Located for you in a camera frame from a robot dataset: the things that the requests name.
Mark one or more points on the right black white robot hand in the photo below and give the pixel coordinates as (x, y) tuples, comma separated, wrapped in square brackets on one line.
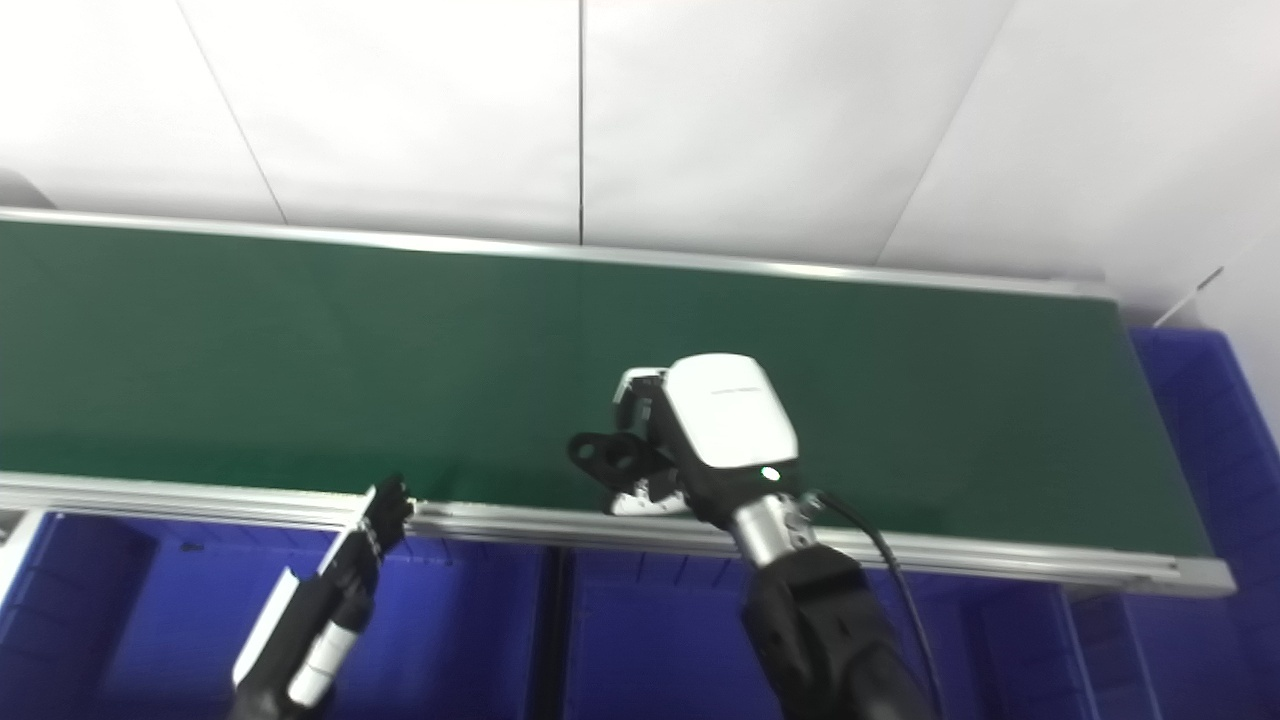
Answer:
[(730, 420)]

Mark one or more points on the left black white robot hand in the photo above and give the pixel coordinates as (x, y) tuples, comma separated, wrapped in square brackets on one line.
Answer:
[(320, 620)]

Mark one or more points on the black flanged metal part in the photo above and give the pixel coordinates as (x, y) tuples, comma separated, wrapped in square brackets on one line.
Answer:
[(605, 452)]

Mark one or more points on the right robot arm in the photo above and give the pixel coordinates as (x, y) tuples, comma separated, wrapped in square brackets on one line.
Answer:
[(820, 630)]

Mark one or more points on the blue plastic bin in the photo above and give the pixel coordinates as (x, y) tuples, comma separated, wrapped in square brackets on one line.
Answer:
[(150, 620), (1200, 620), (650, 640)]

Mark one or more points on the green conveyor belt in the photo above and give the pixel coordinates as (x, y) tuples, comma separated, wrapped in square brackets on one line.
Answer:
[(300, 360), (500, 520)]

